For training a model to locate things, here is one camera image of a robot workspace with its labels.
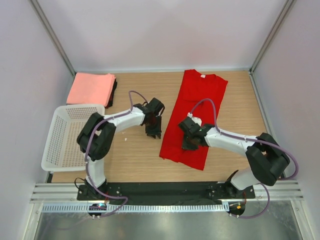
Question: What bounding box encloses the red t-shirt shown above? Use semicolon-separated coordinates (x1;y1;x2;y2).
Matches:
159;69;228;171

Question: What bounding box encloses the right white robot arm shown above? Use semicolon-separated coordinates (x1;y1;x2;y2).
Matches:
178;116;290;198

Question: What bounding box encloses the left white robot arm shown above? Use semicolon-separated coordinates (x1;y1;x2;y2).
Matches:
76;97;165;201

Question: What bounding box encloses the folded black t-shirt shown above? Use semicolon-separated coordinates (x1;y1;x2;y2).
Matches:
105;79;118;109

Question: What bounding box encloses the folded pink t-shirt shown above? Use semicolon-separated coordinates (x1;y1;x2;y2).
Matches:
66;72;116;107

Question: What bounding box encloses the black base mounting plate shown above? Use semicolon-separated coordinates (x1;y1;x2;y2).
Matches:
76;181;256;204

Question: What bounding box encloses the white perforated plastic basket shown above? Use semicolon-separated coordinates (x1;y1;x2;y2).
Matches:
41;104;105;172

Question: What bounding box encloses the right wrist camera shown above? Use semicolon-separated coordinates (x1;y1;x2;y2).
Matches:
187;112;202;126

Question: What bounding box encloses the white slotted cable duct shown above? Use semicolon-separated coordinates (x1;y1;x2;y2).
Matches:
42;203;229;213

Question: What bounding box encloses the aluminium front rail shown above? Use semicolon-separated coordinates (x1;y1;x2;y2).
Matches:
30;180;304;203

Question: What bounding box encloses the left aluminium frame post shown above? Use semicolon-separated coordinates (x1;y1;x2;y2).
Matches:
29;0;76;76

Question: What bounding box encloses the aluminium frame post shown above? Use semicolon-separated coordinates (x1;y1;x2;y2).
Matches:
29;0;76;76
249;0;296;75

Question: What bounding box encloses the right aluminium frame post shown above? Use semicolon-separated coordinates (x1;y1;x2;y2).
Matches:
249;0;296;75

